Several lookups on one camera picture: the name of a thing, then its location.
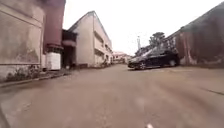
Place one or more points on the grey concrete wall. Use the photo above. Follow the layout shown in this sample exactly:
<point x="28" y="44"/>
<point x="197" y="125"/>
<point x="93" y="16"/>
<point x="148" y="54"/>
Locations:
<point x="20" y="36"/>

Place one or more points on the weeds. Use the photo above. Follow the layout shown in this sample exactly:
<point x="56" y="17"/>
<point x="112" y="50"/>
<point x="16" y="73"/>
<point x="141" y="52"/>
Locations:
<point x="23" y="73"/>

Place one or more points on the stained dark wall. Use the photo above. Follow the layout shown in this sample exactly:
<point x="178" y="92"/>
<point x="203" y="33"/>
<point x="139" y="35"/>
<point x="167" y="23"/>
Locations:
<point x="203" y="40"/>

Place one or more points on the red column building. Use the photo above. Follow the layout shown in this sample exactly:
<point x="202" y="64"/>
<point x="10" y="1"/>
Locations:
<point x="53" y="23"/>

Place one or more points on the robot's own part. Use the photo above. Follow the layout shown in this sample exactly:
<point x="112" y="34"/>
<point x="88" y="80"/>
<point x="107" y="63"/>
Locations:
<point x="149" y="126"/>

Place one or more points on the black car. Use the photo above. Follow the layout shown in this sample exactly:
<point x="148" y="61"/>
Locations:
<point x="156" y="59"/>

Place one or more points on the pole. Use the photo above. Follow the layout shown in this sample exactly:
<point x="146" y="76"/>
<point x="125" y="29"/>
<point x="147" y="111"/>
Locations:
<point x="138" y="42"/>

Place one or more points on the tree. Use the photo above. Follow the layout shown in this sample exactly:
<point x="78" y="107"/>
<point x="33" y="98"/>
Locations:
<point x="156" y="38"/>

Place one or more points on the white tank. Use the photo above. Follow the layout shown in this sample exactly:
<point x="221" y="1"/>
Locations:
<point x="53" y="61"/>

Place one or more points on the brown dirt road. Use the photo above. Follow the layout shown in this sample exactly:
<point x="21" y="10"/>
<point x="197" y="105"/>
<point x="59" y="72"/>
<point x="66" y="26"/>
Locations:
<point x="116" y="96"/>

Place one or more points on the beige building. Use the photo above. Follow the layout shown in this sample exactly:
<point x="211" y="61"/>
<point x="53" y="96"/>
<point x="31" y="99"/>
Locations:
<point x="88" y="43"/>

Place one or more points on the concrete kerb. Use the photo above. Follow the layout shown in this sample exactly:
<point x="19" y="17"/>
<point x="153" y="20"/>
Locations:
<point x="33" y="78"/>

